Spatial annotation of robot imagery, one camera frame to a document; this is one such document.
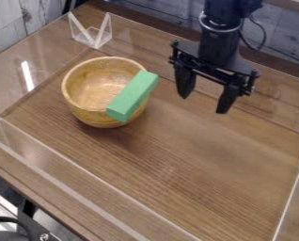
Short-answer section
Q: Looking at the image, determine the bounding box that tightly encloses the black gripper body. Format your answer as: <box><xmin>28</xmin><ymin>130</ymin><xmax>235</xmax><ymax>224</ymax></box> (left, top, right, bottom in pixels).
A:
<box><xmin>168</xmin><ymin>40</ymin><xmax>260</xmax><ymax>96</ymax></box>

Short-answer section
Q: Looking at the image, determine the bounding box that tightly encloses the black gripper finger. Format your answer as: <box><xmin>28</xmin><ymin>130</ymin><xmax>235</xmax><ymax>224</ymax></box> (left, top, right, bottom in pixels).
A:
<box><xmin>175</xmin><ymin>66</ymin><xmax>196</xmax><ymax>99</ymax></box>
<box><xmin>216</xmin><ymin>85</ymin><xmax>240</xmax><ymax>114</ymax></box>

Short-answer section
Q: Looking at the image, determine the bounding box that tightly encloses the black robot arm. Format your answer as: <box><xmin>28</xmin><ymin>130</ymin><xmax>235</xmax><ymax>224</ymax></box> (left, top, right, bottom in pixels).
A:
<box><xmin>169</xmin><ymin>0</ymin><xmax>263</xmax><ymax>114</ymax></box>

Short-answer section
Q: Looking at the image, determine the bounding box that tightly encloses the green rectangular block stick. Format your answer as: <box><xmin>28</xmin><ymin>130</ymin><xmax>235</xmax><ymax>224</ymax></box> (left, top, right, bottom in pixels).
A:
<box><xmin>105</xmin><ymin>71</ymin><xmax>159</xmax><ymax>122</ymax></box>

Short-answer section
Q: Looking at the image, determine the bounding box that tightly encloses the wooden bowl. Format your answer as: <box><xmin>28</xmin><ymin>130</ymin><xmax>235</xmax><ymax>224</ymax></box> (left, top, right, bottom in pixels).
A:
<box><xmin>61</xmin><ymin>56</ymin><xmax>148</xmax><ymax>128</ymax></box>

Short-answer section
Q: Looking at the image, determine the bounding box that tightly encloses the clear acrylic tray wall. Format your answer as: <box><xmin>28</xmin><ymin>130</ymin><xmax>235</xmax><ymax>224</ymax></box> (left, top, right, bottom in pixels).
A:
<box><xmin>0</xmin><ymin>118</ymin><xmax>200</xmax><ymax>241</ymax></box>

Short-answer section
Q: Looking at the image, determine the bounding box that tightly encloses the black table leg bracket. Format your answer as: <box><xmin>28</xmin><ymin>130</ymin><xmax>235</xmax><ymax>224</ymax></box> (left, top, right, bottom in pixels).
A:
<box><xmin>17</xmin><ymin>200</ymin><xmax>68</xmax><ymax>241</ymax></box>

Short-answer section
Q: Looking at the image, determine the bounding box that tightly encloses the black cable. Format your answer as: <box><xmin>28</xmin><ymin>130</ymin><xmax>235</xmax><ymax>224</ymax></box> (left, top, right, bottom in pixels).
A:
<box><xmin>0</xmin><ymin>216</ymin><xmax>20</xmax><ymax>230</ymax></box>

